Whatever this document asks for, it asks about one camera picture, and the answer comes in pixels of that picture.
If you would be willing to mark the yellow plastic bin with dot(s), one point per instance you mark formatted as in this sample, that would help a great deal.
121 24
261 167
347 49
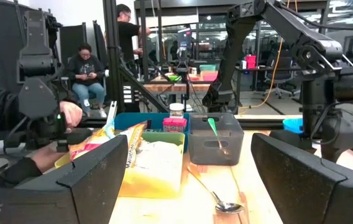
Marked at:
151 186

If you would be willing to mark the yellow pink noodle packet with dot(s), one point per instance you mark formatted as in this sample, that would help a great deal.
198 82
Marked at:
95 140

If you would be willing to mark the blue plastic bin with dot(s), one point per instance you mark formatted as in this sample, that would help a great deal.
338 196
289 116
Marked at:
133 119

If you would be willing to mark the grey plastic bin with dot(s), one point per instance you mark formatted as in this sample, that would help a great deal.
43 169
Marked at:
207 155

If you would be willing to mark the white lid seasoning jar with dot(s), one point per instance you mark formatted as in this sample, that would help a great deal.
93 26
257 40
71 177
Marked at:
176 109

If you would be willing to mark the pink box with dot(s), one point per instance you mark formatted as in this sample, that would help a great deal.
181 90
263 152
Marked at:
175 124

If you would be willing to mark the blue bowl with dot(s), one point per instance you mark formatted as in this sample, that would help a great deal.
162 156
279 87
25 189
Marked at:
292 126

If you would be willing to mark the wooden workbench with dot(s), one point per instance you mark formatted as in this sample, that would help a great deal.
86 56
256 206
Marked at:
170 87

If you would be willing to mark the green storage bin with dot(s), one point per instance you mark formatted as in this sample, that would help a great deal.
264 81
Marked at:
207 67

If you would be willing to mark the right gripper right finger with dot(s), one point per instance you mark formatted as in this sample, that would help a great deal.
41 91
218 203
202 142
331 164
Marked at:
313 193

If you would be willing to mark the pink storage bin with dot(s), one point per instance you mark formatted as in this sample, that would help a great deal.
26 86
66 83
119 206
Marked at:
210 76

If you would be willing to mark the black partition panel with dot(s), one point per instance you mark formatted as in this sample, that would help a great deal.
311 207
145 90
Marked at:
99 40
72 40

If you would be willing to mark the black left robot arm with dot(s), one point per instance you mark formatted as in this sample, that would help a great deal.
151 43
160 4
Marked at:
288 29

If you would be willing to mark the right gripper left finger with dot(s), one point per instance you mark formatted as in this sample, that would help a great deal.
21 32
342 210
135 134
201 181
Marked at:
55 202

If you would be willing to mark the person's hand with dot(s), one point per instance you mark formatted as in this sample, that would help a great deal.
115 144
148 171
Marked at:
44 158
71 113

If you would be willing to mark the black background robot arm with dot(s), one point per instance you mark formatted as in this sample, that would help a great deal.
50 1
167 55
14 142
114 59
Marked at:
182 62

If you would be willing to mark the office chair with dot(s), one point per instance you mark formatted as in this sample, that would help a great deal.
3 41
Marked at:
280 74

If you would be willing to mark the red cup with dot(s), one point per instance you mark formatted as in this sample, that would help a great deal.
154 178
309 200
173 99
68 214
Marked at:
251 62

